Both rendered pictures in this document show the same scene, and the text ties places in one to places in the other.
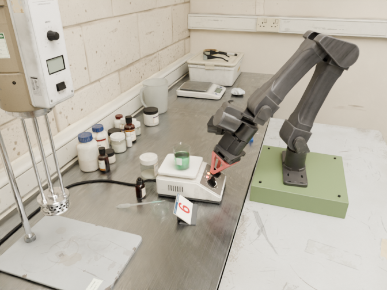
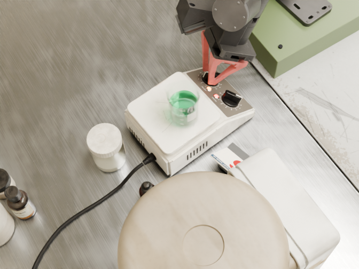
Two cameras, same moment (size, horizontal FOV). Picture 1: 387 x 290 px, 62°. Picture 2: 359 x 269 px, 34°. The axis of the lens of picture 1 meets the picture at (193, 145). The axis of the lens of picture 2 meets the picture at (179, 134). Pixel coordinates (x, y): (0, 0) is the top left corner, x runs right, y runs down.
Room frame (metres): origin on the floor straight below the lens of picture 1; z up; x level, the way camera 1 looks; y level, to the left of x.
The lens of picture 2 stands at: (0.53, 0.39, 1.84)
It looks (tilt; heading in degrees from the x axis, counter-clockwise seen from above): 63 degrees down; 313
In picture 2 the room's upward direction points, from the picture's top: 4 degrees counter-clockwise
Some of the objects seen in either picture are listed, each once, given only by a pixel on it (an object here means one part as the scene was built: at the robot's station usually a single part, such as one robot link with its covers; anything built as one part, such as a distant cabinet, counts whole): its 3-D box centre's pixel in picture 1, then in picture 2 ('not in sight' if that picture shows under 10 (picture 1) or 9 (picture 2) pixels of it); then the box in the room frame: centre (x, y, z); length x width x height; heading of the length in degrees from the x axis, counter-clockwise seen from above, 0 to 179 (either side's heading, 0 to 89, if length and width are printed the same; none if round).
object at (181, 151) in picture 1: (181, 156); (181, 104); (0.84, 0.04, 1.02); 0.06 x 0.05 x 0.08; 10
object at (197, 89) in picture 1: (201, 89); not in sight; (1.81, -0.05, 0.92); 0.26 x 0.19 x 0.05; 74
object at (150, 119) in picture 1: (151, 116); not in sight; (1.37, 0.19, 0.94); 0.07 x 0.07 x 0.07
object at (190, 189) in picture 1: (189, 178); (186, 116); (0.86, 0.01, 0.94); 0.22 x 0.13 x 0.08; 77
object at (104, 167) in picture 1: (103, 159); (18, 201); (0.97, 0.31, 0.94); 0.04 x 0.04 x 0.09
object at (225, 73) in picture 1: (216, 67); not in sight; (2.13, -0.15, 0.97); 0.37 x 0.31 x 0.14; 163
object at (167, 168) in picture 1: (181, 165); (173, 112); (0.86, 0.04, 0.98); 0.12 x 0.12 x 0.01; 77
